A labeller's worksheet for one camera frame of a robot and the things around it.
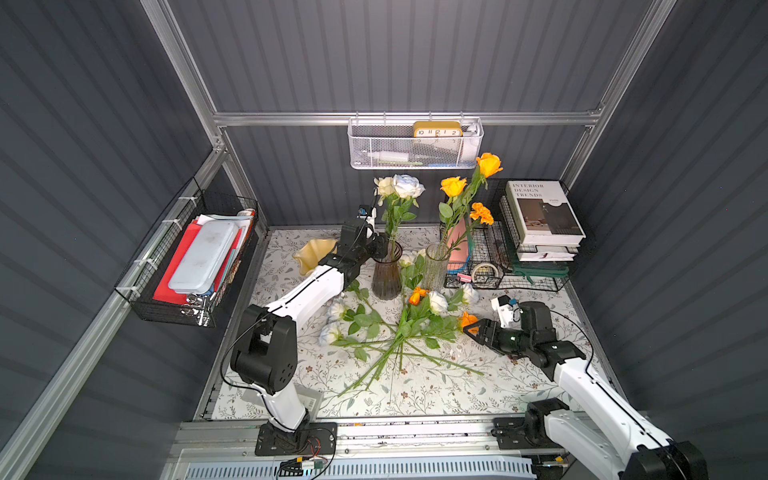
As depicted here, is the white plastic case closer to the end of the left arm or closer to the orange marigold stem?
the end of the left arm

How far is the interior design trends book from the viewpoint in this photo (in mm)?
868

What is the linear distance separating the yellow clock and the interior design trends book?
0.91 feet

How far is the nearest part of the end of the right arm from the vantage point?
594mm

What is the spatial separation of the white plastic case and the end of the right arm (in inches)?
26.2

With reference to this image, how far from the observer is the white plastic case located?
670mm
